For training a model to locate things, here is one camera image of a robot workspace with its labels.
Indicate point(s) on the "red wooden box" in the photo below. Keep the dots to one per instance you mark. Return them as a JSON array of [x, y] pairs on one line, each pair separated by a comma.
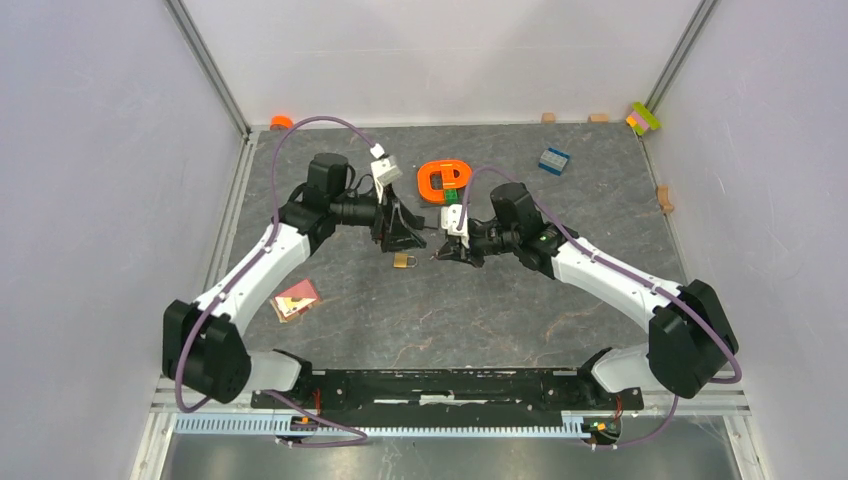
[[295, 300]]

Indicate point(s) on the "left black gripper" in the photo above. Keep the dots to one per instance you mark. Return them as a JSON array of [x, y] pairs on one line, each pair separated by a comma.
[[391, 225]]

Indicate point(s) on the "orange round cap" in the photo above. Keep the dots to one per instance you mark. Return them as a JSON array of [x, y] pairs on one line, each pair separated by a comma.
[[280, 122]]

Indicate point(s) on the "curved wooden block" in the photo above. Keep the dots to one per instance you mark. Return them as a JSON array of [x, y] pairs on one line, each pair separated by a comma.
[[664, 200]]

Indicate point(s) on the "multicolour toy brick stack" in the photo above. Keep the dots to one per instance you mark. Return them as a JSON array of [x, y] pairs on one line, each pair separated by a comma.
[[641, 120]]

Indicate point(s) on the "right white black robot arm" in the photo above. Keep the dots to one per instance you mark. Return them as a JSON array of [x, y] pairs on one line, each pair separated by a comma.
[[689, 337]]

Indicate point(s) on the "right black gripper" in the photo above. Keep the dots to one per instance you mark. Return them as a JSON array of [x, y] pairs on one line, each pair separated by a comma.
[[450, 252]]

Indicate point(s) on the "blue toy brick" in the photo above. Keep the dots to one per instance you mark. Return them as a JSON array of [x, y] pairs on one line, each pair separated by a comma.
[[554, 161]]

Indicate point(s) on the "dark flat base plate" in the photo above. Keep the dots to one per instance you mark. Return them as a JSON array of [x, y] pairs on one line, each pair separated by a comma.
[[423, 203]]

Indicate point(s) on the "brass padlock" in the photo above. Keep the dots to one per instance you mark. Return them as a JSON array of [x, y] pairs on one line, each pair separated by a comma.
[[404, 261]]

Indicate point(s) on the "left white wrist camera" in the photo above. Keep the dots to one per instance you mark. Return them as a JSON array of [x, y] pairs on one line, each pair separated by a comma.
[[384, 170]]

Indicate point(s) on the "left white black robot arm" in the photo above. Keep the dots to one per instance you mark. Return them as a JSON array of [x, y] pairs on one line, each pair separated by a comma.
[[203, 347]]

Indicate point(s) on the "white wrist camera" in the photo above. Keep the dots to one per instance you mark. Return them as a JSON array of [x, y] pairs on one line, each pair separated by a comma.
[[454, 224], [384, 170]]

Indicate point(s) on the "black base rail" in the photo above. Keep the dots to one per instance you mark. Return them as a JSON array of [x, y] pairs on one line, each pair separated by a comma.
[[454, 398]]

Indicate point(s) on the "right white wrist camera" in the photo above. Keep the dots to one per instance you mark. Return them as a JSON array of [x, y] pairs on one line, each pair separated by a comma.
[[454, 224]]

